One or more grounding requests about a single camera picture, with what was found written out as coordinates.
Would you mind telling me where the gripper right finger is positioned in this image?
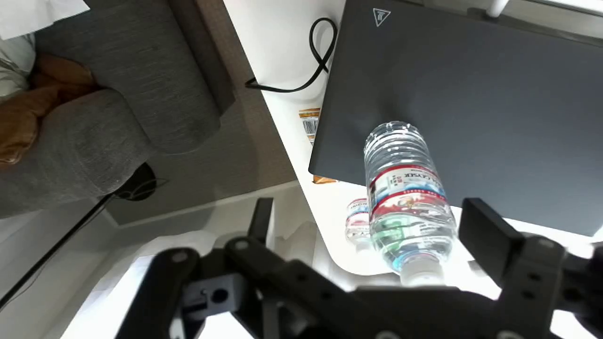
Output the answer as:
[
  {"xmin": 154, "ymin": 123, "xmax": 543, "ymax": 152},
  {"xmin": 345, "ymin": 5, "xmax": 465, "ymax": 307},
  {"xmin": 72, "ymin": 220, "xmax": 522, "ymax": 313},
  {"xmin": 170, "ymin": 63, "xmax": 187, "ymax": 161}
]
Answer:
[{"xmin": 458, "ymin": 198, "xmax": 603, "ymax": 339}]

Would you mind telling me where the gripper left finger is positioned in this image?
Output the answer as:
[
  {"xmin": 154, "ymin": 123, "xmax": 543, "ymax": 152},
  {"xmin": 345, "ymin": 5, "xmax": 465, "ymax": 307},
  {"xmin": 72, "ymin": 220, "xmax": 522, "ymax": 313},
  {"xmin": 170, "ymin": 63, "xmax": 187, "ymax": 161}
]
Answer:
[{"xmin": 115, "ymin": 198, "xmax": 359, "ymax": 339}]

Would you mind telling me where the clear plastic water bottle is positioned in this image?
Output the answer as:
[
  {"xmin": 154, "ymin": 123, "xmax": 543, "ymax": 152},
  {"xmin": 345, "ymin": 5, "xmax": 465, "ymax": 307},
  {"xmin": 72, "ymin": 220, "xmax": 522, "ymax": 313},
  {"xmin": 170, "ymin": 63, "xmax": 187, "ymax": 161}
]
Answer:
[{"xmin": 363, "ymin": 121, "xmax": 459, "ymax": 287}]

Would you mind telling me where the orange packet with barcode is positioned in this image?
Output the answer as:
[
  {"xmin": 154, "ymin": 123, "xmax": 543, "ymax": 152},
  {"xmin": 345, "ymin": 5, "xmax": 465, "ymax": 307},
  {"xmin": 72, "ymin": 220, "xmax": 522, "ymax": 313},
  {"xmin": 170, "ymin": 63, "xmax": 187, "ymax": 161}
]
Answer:
[{"xmin": 298, "ymin": 107, "xmax": 338, "ymax": 185}]

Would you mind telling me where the grey sofa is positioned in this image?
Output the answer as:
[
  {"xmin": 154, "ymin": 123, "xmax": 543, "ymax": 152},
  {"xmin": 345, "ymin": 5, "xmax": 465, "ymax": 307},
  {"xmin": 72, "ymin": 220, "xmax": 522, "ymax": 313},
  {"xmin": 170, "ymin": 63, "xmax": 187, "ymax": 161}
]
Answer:
[{"xmin": 0, "ymin": 0, "xmax": 236, "ymax": 220}]

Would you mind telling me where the orange cushion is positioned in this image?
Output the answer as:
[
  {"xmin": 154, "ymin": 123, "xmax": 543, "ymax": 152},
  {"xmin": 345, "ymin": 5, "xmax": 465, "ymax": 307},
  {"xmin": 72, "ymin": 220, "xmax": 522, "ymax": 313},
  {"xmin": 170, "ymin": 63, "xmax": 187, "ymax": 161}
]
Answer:
[{"xmin": 0, "ymin": 52, "xmax": 102, "ymax": 166}]

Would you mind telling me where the white paper sheet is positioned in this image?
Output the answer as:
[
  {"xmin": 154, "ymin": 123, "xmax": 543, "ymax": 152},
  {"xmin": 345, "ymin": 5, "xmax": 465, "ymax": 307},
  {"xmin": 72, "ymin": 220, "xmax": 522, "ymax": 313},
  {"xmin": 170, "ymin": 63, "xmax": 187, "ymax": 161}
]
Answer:
[{"xmin": 0, "ymin": 0, "xmax": 90, "ymax": 41}]

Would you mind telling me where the black cable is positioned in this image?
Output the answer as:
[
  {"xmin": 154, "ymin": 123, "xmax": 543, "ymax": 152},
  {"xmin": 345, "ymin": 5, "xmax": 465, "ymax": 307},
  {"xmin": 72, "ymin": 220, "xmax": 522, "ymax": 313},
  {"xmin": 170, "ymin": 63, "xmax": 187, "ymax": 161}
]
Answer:
[
  {"xmin": 244, "ymin": 17, "xmax": 339, "ymax": 94},
  {"xmin": 0, "ymin": 162, "xmax": 157, "ymax": 311}
]

